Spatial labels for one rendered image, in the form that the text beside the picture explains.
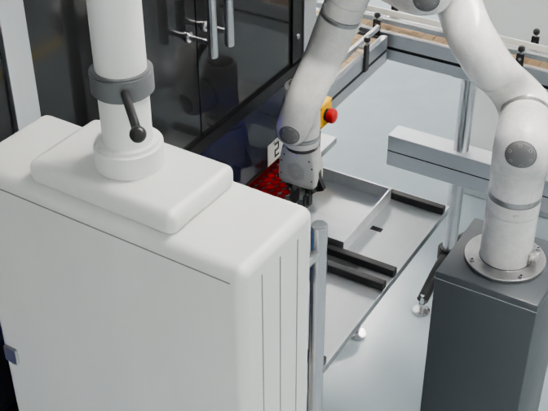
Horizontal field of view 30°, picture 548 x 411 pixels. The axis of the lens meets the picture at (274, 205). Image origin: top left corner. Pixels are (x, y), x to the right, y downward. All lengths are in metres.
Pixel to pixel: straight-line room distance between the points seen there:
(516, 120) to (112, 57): 1.09
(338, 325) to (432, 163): 1.36
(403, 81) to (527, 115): 2.84
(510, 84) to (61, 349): 1.12
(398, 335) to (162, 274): 2.20
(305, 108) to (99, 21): 0.98
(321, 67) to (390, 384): 1.40
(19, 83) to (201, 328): 0.54
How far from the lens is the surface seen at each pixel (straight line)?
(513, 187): 2.30
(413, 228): 2.52
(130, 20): 1.32
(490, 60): 2.18
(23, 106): 1.73
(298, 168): 2.42
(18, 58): 1.69
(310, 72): 2.24
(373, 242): 2.46
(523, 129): 2.18
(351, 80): 3.12
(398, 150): 3.53
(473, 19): 2.17
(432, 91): 4.95
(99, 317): 1.55
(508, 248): 2.40
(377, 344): 3.49
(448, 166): 3.48
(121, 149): 1.41
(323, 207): 2.57
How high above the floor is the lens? 2.37
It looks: 35 degrees down
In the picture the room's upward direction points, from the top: straight up
